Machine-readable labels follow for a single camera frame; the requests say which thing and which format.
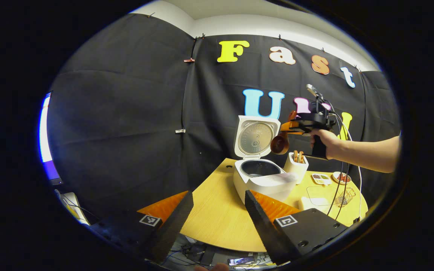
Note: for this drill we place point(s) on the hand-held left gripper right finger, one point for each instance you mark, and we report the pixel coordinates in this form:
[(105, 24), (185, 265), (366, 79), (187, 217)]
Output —
[(262, 229)]

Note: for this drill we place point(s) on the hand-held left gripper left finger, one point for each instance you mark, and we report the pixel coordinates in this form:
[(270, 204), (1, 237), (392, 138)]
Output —
[(171, 229)]

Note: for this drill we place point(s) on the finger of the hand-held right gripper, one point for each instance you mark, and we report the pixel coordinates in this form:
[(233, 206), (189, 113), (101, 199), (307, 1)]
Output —
[(290, 126)]

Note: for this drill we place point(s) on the brown wooden spoon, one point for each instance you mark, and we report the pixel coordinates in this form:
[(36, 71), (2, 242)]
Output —
[(279, 145)]

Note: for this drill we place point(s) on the white rice cooker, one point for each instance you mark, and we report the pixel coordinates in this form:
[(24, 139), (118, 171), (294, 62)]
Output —
[(254, 139)]

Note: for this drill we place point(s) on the clear box of rice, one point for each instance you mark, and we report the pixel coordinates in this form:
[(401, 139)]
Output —
[(311, 203)]

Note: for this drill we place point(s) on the bread slice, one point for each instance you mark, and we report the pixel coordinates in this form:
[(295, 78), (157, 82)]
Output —
[(301, 157), (295, 156)]

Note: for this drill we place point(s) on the smartphone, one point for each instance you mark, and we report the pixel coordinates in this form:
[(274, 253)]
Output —
[(241, 261)]

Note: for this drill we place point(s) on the white toaster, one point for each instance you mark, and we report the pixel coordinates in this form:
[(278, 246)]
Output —
[(296, 171)]

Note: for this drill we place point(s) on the white divided dish of beans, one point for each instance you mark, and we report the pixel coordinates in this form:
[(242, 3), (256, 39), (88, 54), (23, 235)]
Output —
[(321, 177)]

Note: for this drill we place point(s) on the white oval plate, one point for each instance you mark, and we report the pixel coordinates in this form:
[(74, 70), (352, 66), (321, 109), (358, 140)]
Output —
[(335, 180)]

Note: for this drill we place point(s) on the red meat slice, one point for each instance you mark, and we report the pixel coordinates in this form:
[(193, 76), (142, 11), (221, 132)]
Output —
[(340, 178), (347, 178)]

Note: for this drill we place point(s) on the white furniture piece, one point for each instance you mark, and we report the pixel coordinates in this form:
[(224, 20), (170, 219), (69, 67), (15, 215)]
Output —
[(72, 207)]

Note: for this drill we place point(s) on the black backdrop cloth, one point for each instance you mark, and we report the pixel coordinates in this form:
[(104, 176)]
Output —
[(126, 113)]

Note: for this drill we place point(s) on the lit monitor screen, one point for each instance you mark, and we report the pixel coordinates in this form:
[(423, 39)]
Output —
[(45, 143)]

